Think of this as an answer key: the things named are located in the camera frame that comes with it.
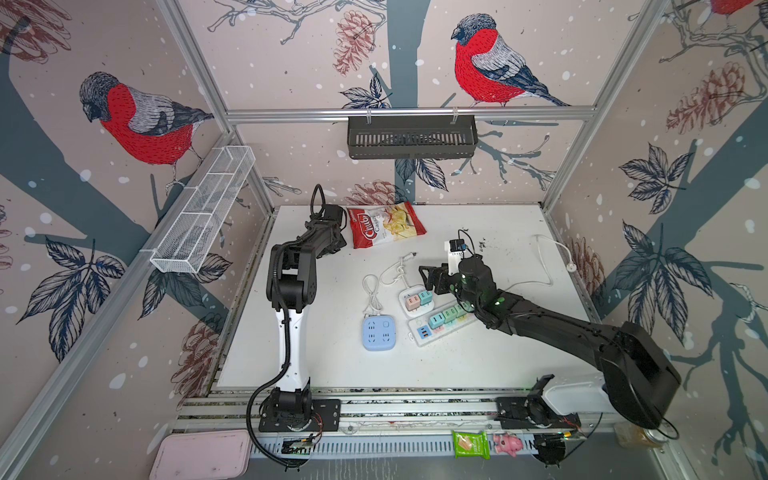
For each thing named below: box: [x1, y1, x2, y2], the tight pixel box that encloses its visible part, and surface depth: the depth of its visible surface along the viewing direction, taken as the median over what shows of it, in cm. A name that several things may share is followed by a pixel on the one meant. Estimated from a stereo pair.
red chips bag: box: [347, 201, 427, 249], surface depth 112 cm
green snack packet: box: [452, 430, 491, 460], surface depth 70 cm
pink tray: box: [149, 429, 251, 480], surface depth 68 cm
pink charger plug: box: [405, 295, 420, 311], surface depth 89 cm
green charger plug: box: [442, 307, 457, 323], surface depth 85 cm
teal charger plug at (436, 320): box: [428, 313, 445, 330], surface depth 85 cm
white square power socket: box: [398, 285, 435, 318], surface depth 92 cm
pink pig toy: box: [493, 433, 523, 457], surface depth 70 cm
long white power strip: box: [407, 308, 478, 347], surface depth 87 cm
